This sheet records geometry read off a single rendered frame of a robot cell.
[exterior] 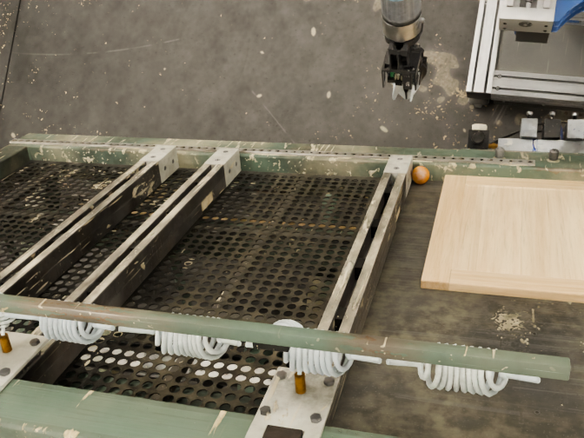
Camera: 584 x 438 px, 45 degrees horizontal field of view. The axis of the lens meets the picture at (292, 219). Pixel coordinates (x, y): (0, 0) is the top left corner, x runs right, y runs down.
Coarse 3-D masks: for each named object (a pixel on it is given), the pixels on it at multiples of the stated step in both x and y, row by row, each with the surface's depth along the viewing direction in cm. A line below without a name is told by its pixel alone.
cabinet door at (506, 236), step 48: (480, 192) 183; (528, 192) 181; (576, 192) 179; (432, 240) 161; (480, 240) 160; (528, 240) 158; (576, 240) 157; (432, 288) 145; (480, 288) 142; (528, 288) 140; (576, 288) 139
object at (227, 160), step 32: (224, 160) 200; (192, 192) 181; (160, 224) 165; (192, 224) 179; (128, 256) 152; (160, 256) 163; (96, 288) 141; (128, 288) 149; (0, 320) 114; (0, 352) 117; (32, 352) 116; (64, 352) 128; (0, 384) 109
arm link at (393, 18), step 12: (384, 0) 129; (396, 0) 127; (408, 0) 127; (420, 0) 130; (384, 12) 132; (396, 12) 130; (408, 12) 130; (420, 12) 132; (396, 24) 132; (408, 24) 132
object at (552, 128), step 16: (528, 112) 205; (576, 112) 201; (480, 128) 207; (528, 128) 201; (544, 128) 200; (560, 128) 199; (576, 128) 198; (480, 144) 205; (512, 144) 204; (528, 144) 203; (544, 144) 202; (560, 144) 201; (576, 144) 199
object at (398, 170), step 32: (384, 192) 174; (384, 224) 157; (352, 256) 145; (384, 256) 155; (352, 288) 141; (288, 320) 98; (352, 320) 125; (288, 384) 105; (320, 384) 104; (256, 416) 99; (288, 416) 99; (320, 416) 97
